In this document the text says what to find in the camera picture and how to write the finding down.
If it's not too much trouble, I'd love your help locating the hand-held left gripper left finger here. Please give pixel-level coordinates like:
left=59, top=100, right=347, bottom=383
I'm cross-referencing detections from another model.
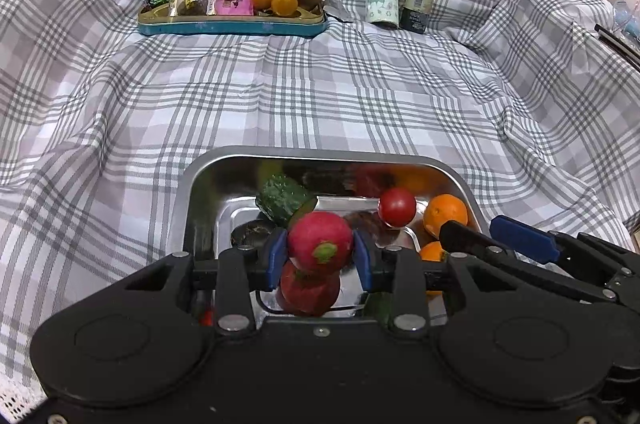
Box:
left=122, top=228, right=290, bottom=336

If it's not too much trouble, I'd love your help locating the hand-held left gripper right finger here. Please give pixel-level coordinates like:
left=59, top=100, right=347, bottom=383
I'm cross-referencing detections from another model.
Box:
left=352, top=229, right=521, bottom=334

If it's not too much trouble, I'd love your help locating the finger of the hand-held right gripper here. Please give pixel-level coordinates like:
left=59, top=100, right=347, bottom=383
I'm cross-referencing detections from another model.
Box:
left=439, top=220, right=626, bottom=305
left=490, top=215, right=640, bottom=285

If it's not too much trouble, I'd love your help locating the dark wrinkled fruit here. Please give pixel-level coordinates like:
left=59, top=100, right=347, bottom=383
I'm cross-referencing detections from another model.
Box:
left=345, top=211, right=386, bottom=245
left=230, top=220, right=278, bottom=250

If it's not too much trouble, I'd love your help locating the red radish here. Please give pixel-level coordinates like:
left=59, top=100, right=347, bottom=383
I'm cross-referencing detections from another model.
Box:
left=286, top=210, right=356, bottom=276
left=279, top=261, right=342, bottom=317

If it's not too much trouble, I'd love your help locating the green cucumber chunk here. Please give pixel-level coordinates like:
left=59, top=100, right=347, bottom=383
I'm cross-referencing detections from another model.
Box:
left=367, top=291, right=396, bottom=325
left=255, top=174, right=319, bottom=229

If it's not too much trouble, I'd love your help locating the stainless steel tray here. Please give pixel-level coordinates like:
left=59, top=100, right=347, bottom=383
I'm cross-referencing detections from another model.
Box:
left=171, top=145, right=490, bottom=327

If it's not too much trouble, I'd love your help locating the black stick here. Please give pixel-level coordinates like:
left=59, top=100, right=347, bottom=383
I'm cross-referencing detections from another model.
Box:
left=594, top=23, right=640, bottom=71

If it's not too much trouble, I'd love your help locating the green drink can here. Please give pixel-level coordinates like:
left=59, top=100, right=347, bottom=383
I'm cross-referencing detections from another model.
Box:
left=398, top=0, right=434, bottom=32

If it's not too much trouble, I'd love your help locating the blue tin tray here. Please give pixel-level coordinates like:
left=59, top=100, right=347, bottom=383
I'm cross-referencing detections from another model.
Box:
left=137, top=0, right=328, bottom=37

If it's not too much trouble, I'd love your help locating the pale blue plastic item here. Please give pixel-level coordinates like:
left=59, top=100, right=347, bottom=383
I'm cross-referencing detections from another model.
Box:
left=612, top=0, right=640, bottom=37

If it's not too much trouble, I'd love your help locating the pink snack packet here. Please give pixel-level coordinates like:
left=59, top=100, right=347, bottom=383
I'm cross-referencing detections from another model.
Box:
left=214, top=0, right=253, bottom=16

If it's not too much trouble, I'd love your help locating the white lace cloth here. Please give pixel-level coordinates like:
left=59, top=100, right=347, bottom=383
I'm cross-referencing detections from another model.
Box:
left=0, top=376, right=48, bottom=424

